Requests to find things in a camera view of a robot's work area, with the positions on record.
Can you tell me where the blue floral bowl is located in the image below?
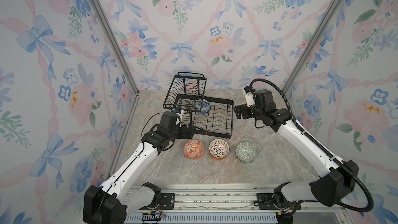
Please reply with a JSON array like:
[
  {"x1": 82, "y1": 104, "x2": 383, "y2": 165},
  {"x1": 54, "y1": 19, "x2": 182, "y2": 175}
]
[{"x1": 194, "y1": 99, "x2": 211, "y2": 114}]

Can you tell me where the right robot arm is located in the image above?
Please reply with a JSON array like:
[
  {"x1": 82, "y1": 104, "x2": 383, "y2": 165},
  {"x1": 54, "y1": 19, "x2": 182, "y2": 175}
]
[{"x1": 234, "y1": 87, "x2": 359, "y2": 209}]

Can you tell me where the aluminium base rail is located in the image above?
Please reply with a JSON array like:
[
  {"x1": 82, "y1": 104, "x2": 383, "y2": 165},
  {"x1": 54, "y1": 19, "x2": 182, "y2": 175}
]
[{"x1": 123, "y1": 184, "x2": 352, "y2": 224}]

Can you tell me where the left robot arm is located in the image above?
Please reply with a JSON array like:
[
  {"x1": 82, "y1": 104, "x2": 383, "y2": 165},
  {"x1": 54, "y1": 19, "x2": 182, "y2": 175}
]
[{"x1": 83, "y1": 107, "x2": 193, "y2": 224}]

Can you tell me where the black wire dish rack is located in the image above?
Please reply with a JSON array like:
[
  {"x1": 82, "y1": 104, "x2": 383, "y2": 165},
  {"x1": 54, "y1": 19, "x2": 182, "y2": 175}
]
[{"x1": 163, "y1": 72, "x2": 234, "y2": 140}]

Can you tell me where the right aluminium corner post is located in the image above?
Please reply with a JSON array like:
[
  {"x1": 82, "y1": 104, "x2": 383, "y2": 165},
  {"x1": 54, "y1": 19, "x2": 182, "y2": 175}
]
[{"x1": 283, "y1": 0, "x2": 343, "y2": 93}]

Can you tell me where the left aluminium corner post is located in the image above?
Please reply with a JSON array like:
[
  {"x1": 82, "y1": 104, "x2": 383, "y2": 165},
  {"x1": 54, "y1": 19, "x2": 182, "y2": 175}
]
[{"x1": 76, "y1": 0, "x2": 140, "y2": 95}]

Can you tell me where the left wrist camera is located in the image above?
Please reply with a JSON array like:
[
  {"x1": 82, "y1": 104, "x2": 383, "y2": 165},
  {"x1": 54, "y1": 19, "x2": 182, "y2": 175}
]
[{"x1": 172, "y1": 107, "x2": 184, "y2": 128}]

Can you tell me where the green patterned bowl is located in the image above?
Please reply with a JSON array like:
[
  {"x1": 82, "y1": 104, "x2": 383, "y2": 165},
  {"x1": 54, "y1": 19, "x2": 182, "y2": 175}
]
[{"x1": 235, "y1": 141, "x2": 259, "y2": 163}]

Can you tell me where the pink patterned bowl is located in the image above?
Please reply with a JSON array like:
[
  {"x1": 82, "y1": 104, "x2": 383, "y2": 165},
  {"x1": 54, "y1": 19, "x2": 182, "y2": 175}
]
[{"x1": 183, "y1": 140, "x2": 204, "y2": 160}]

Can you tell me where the aluminium corner post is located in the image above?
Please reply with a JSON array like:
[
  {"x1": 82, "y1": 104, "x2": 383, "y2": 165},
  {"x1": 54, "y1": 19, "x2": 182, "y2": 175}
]
[
  {"x1": 283, "y1": 0, "x2": 343, "y2": 93},
  {"x1": 76, "y1": 0, "x2": 140, "y2": 95}
]

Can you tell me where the white brown lattice bowl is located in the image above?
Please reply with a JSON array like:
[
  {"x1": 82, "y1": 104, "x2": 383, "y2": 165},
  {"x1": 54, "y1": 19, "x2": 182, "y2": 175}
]
[{"x1": 209, "y1": 139, "x2": 230, "y2": 160}]

